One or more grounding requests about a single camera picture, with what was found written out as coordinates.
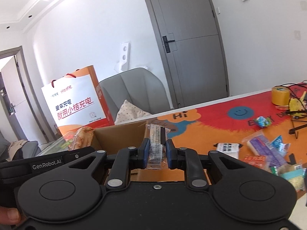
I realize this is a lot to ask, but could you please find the brown cardboard box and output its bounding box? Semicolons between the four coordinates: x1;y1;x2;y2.
91;124;209;191

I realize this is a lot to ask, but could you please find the black sesame cake pack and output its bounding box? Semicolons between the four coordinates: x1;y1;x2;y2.
213;143;243;159

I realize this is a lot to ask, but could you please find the person's left hand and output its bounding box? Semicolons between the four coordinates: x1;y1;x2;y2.
0;207;21;225

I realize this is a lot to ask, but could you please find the clear plastic food container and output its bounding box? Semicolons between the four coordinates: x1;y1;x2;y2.
36;131;75;156

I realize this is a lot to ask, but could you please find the long cracker sleeve pack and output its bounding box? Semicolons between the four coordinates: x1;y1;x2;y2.
68;127;94;151

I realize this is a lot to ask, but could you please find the yellow toy figure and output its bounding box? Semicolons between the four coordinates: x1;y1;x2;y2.
289;98;305;112

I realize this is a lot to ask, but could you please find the colourful cat table mat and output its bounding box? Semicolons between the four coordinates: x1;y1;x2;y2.
145;91;306;168

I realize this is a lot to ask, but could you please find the orange white paper gift bag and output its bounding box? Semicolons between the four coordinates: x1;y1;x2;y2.
42;65;114;135

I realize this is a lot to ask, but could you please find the open interior door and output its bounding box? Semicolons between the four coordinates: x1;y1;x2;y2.
1;46;56;145

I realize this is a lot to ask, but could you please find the grey door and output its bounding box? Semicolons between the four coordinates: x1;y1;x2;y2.
145;0;229;108

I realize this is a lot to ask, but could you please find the black cable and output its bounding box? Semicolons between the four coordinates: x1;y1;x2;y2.
280;82;307;121

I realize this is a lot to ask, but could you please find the small blue snack packet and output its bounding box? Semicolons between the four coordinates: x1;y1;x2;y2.
271;135;290;153

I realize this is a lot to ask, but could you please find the black door handle lock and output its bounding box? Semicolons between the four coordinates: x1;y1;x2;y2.
162;35;175;53

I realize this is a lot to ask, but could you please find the yellow tape roll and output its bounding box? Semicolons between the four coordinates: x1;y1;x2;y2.
271;86;290;106

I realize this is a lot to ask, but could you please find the black wire stand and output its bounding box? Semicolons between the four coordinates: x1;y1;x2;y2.
286;110;306;139

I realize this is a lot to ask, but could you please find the green snack packet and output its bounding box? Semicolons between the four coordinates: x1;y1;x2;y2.
270;166;278;176

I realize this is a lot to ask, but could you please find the grey sofa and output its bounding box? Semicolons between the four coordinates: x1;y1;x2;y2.
1;133;41;163

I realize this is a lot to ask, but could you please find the white foam packaging piece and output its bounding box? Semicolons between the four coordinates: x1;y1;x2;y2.
113;41;149;73

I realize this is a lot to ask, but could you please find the purple wafer snack pack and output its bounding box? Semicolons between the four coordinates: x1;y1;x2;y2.
242;130;287;168

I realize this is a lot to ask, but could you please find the grey upholstered chair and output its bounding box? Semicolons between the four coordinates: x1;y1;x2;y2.
99;67;171;119

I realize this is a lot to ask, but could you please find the blue candy wrapper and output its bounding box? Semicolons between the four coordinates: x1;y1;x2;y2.
254;116;272;128

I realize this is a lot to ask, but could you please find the orange red snack packet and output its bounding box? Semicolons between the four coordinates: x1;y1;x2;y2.
243;155;270;171

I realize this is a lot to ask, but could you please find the clear small cake bar pack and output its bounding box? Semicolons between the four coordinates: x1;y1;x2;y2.
145;124;171;170

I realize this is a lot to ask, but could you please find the polka dot cushion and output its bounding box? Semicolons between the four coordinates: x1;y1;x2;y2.
115;100;151;125

